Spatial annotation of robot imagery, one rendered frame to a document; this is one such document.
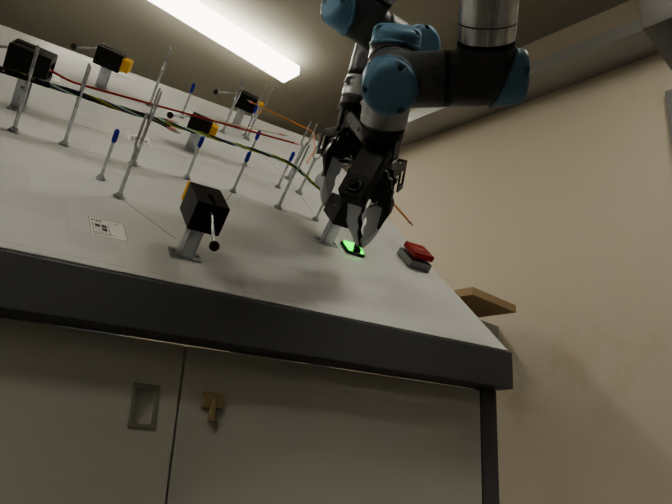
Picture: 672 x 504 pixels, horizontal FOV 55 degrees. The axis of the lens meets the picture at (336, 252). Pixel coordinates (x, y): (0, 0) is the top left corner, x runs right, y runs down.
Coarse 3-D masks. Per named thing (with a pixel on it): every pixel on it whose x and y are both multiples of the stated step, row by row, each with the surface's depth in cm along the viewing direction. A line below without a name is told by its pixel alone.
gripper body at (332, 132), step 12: (348, 96) 121; (348, 108) 124; (360, 108) 123; (324, 132) 125; (336, 132) 120; (348, 132) 120; (324, 144) 124; (336, 144) 119; (348, 144) 120; (360, 144) 121; (348, 156) 120
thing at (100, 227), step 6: (90, 222) 86; (96, 222) 87; (102, 222) 88; (108, 222) 89; (114, 222) 89; (90, 228) 85; (96, 228) 86; (102, 228) 86; (108, 228) 87; (114, 228) 88; (120, 228) 89; (96, 234) 84; (102, 234) 85; (108, 234) 86; (114, 234) 86; (120, 234) 87; (126, 234) 88; (126, 240) 86
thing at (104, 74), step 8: (72, 48) 137; (88, 48) 138; (96, 48) 138; (104, 48) 137; (112, 48) 139; (96, 56) 137; (104, 56) 137; (112, 56) 137; (120, 56) 137; (104, 64) 138; (112, 64) 138; (120, 64) 138; (104, 72) 140; (104, 80) 140; (104, 88) 142
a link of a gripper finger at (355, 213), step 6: (348, 204) 107; (348, 210) 107; (354, 210) 107; (360, 210) 106; (348, 216) 108; (354, 216) 107; (360, 216) 108; (348, 222) 108; (354, 222) 108; (360, 222) 108; (354, 228) 108; (360, 228) 109; (354, 234) 109; (360, 234) 109; (354, 240) 110
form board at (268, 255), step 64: (0, 64) 125; (64, 64) 145; (0, 128) 99; (64, 128) 111; (128, 128) 127; (256, 128) 174; (0, 192) 82; (64, 192) 91; (128, 192) 100; (256, 192) 128; (64, 256) 76; (128, 256) 83; (256, 256) 101; (320, 256) 114; (384, 256) 129; (384, 320) 102; (448, 320) 115
